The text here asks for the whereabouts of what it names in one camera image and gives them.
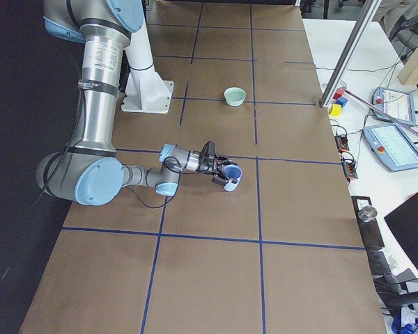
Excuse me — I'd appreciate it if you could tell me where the blue cube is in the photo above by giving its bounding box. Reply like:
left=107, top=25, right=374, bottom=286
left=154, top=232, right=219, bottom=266
left=335, top=96, right=348, bottom=108

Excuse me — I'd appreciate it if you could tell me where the silver metal cup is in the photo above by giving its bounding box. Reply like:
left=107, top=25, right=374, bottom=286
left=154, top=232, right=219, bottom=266
left=357, top=205, right=378, bottom=223

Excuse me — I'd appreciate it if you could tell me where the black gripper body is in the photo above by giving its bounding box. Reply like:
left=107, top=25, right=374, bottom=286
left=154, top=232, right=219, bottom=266
left=195, top=151, right=219, bottom=175

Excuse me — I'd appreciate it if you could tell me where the white mounting pillar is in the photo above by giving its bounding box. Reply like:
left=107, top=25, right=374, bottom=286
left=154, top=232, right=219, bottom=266
left=121, top=24, right=174, bottom=114

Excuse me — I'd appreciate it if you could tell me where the far teach pendant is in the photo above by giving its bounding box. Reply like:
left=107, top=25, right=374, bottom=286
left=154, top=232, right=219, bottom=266
left=372, top=86, right=417, bottom=125

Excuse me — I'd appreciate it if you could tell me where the mint green bowl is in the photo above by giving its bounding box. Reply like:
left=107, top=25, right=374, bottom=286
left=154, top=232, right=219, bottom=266
left=224, top=87, right=246, bottom=106

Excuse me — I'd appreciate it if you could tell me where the near teach pendant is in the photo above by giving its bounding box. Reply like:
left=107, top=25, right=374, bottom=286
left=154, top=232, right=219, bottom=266
left=363, top=124, right=418, bottom=172

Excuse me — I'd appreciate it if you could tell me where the blue plastic cup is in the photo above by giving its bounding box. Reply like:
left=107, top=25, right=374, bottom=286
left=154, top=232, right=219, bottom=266
left=224, top=164, right=242, bottom=192

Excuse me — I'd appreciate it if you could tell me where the red cube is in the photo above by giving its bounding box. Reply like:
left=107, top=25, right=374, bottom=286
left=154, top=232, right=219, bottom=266
left=333, top=88, right=344, bottom=100

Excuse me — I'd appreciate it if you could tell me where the yellow cube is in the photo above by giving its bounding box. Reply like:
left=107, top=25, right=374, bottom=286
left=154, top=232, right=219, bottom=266
left=328, top=104, right=342, bottom=117

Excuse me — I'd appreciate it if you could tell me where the grabber reach stick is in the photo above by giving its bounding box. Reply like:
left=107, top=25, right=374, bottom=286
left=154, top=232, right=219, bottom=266
left=341, top=86, right=418, bottom=138

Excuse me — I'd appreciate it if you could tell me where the black monitor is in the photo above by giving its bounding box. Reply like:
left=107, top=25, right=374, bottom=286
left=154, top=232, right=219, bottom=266
left=385, top=192, right=418, bottom=270

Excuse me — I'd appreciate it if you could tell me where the aluminium frame post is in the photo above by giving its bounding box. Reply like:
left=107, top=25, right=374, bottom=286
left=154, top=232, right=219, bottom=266
left=318, top=0, right=382, bottom=107

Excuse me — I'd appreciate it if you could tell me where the teach pendant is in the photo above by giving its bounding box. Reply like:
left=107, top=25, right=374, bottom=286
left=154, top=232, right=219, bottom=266
left=372, top=86, right=417, bottom=125
left=363, top=124, right=418, bottom=172

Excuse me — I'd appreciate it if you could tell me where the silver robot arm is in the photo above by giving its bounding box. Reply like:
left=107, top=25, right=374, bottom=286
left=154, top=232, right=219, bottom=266
left=36, top=1, right=241, bottom=206

